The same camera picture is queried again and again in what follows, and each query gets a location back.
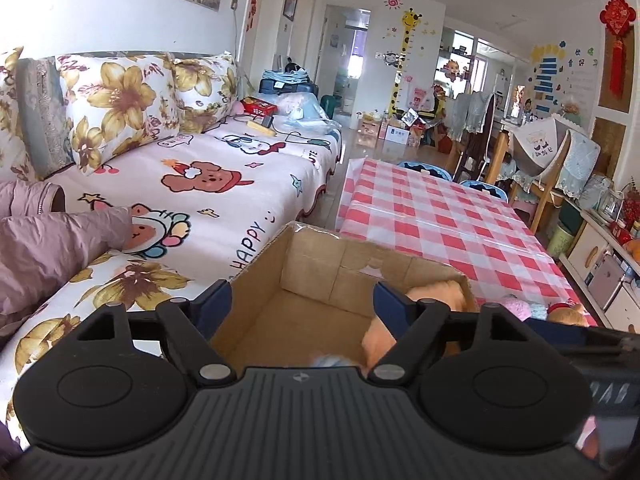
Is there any orange plush bear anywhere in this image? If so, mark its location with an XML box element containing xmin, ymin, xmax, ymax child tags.
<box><xmin>361</xmin><ymin>281</ymin><xmax>466</xmax><ymax>382</ymax></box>

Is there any giraffe height chart sticker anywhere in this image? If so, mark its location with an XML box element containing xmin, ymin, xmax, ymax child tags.
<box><xmin>387</xmin><ymin>8</ymin><xmax>422</xmax><ymax>116</ymax></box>

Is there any green waste bin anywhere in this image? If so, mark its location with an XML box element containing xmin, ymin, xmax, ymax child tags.
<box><xmin>547</xmin><ymin>223</ymin><xmax>575</xmax><ymax>260</ymax></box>

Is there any wooden dining chair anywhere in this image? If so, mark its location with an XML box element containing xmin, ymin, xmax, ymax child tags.
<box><xmin>511</xmin><ymin>114</ymin><xmax>601</xmax><ymax>234</ymax></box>

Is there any grey lace cushion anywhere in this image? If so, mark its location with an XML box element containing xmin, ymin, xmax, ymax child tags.
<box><xmin>16</xmin><ymin>56</ymin><xmax>73</xmax><ymax>179</ymax></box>

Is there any floral cushion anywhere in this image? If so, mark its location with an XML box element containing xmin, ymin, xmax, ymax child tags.
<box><xmin>169</xmin><ymin>52</ymin><xmax>238</xmax><ymax>134</ymax></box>
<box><xmin>55</xmin><ymin>54</ymin><xmax>180</xmax><ymax>174</ymax></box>

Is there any floral cushion near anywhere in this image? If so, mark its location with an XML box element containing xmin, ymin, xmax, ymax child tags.
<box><xmin>55</xmin><ymin>54</ymin><xmax>180</xmax><ymax>174</ymax></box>

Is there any sofa with cartoon cover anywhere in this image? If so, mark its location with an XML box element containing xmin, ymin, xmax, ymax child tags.
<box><xmin>1</xmin><ymin>48</ymin><xmax>342</xmax><ymax>446</ymax></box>

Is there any floral cushion far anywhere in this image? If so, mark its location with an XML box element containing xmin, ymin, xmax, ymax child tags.
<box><xmin>169</xmin><ymin>52</ymin><xmax>238</xmax><ymax>134</ymax></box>

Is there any cardboard box with green print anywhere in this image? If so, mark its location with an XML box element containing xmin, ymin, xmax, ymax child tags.
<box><xmin>210</xmin><ymin>222</ymin><xmax>478</xmax><ymax>372</ymax></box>

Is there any red chinese knot ornament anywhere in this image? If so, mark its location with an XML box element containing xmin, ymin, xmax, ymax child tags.
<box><xmin>599</xmin><ymin>0</ymin><xmax>638</xmax><ymax>100</ymax></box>

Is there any white tv cabinet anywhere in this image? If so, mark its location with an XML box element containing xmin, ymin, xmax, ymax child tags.
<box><xmin>560</xmin><ymin>210</ymin><xmax>639</xmax><ymax>334</ymax></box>

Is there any mauve padded jacket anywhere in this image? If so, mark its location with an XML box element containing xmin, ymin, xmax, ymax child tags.
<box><xmin>1</xmin><ymin>181</ymin><xmax>132</xmax><ymax>338</ymax></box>

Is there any red checkered tablecloth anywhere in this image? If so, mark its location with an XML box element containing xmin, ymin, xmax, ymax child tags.
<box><xmin>336</xmin><ymin>158</ymin><xmax>579</xmax><ymax>307</ymax></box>

